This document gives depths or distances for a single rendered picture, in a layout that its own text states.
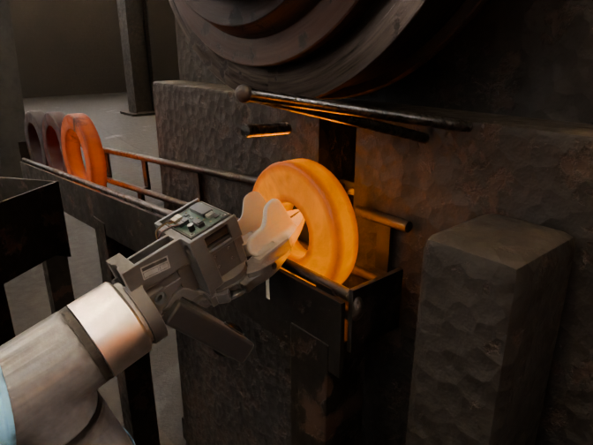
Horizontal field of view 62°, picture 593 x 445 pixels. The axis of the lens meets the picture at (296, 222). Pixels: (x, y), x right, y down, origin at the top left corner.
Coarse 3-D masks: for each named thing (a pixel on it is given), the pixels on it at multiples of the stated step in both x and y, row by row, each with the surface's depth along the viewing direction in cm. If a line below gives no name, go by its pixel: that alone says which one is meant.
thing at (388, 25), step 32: (384, 0) 36; (416, 0) 34; (448, 0) 37; (192, 32) 57; (352, 32) 39; (384, 32) 37; (416, 32) 39; (224, 64) 54; (288, 64) 46; (320, 64) 43; (352, 64) 40; (384, 64) 43; (320, 96) 44
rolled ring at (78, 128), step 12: (72, 120) 103; (84, 120) 103; (72, 132) 109; (84, 132) 101; (96, 132) 102; (72, 144) 112; (84, 144) 101; (96, 144) 101; (72, 156) 113; (96, 156) 101; (72, 168) 112; (84, 168) 114; (96, 168) 102; (96, 180) 103
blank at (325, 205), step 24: (288, 168) 53; (312, 168) 52; (264, 192) 58; (288, 192) 54; (312, 192) 51; (336, 192) 51; (312, 216) 52; (336, 216) 50; (312, 240) 53; (336, 240) 50; (312, 264) 54; (336, 264) 51
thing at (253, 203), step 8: (256, 192) 53; (248, 200) 53; (256, 200) 54; (264, 200) 54; (248, 208) 53; (256, 208) 54; (248, 216) 53; (256, 216) 54; (240, 224) 53; (248, 224) 54; (256, 224) 54; (248, 232) 54
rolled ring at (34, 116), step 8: (32, 112) 131; (40, 112) 132; (32, 120) 131; (40, 120) 129; (32, 128) 138; (40, 128) 128; (32, 136) 140; (40, 136) 129; (32, 144) 140; (40, 144) 142; (32, 152) 140; (40, 152) 141; (32, 160) 141; (40, 160) 140; (40, 168) 137
